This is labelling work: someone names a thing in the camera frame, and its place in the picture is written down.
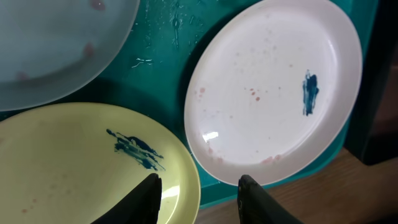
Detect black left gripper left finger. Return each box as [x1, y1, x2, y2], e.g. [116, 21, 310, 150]
[92, 173, 162, 224]

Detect white plate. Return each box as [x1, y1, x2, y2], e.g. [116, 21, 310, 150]
[184, 0, 363, 185]

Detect light blue plate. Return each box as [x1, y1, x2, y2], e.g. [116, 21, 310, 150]
[1, 0, 140, 111]

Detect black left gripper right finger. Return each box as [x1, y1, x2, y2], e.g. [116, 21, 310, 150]
[237, 175, 302, 224]

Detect yellow plate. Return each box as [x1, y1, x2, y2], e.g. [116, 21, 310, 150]
[1, 103, 201, 223]

